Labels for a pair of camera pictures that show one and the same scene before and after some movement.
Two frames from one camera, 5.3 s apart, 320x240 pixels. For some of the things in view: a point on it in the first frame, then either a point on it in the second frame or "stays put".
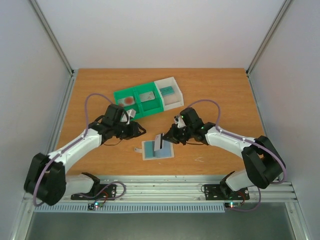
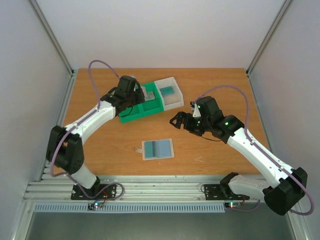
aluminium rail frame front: x=183 y=188 stays put
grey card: x=147 y=96 stays put
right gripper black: x=175 y=135 -> x=188 y=122
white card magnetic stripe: x=157 y=142 -> x=144 y=91
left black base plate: x=100 y=192 stays put
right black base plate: x=215 y=192 stays put
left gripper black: x=135 y=132 -> x=141 y=97
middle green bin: x=148 y=99 stays put
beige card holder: x=142 y=150 stays put
